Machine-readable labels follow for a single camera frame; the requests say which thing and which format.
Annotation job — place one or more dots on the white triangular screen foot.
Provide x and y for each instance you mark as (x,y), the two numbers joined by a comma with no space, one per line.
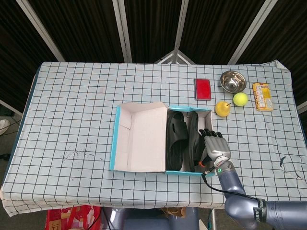
(176,56)

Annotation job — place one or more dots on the steel bowl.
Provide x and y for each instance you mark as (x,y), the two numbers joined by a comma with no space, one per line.
(232,81)

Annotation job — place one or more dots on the white screen frame post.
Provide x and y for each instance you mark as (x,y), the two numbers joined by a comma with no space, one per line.
(249,32)
(180,28)
(39,27)
(122,31)

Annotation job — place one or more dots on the red stamp pad case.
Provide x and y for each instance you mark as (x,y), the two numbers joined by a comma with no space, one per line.
(203,88)

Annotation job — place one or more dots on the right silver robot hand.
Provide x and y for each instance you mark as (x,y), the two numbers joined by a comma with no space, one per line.
(217,147)

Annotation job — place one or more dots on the blue-grey chair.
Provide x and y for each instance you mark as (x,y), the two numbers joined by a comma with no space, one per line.
(148,221)

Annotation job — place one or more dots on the yellow-green tennis ball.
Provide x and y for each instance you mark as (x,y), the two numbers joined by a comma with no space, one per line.
(240,99)

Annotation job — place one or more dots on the yellow pear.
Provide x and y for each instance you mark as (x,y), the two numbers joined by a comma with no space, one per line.
(222,109)

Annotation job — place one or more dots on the yellow snack packet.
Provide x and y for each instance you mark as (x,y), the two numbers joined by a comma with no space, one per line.
(262,97)

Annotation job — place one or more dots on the brown paper bag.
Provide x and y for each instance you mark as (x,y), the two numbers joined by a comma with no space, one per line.
(173,212)

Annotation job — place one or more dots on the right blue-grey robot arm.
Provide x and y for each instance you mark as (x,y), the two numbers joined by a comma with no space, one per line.
(230,184)

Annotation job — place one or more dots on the checked light blue tablecloth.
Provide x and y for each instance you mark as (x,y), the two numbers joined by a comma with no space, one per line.
(72,119)

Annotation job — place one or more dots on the black rubber slipper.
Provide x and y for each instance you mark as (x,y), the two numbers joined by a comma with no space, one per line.
(176,143)
(195,143)

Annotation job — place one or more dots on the red patterned bag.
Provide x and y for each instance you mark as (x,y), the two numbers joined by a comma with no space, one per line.
(72,218)

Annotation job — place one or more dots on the light blue shoe box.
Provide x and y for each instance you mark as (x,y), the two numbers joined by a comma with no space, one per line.
(141,136)

